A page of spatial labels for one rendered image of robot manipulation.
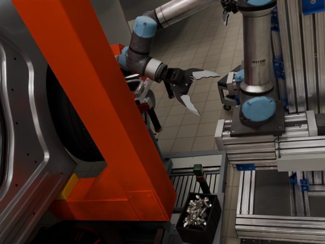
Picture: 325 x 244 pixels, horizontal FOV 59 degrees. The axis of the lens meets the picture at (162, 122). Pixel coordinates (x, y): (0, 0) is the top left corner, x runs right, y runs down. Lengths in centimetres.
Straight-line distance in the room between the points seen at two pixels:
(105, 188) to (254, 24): 94
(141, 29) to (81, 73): 24
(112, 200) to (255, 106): 78
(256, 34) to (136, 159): 63
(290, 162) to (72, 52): 92
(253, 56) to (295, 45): 35
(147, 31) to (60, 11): 27
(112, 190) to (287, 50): 98
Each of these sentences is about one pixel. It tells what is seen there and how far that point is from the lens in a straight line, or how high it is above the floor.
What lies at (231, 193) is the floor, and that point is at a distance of 214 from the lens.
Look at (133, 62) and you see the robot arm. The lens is 104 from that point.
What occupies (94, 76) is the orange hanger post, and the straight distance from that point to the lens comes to 99.
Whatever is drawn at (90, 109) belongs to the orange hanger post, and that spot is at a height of 118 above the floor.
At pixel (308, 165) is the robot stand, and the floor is 69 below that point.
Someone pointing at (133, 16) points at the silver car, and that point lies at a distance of 416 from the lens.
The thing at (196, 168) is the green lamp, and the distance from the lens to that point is 141.
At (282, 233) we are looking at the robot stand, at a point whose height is 20.
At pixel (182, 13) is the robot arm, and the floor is 135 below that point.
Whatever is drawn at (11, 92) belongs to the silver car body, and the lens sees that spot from 145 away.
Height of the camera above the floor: 161
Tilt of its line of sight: 31 degrees down
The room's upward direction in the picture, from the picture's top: 22 degrees counter-clockwise
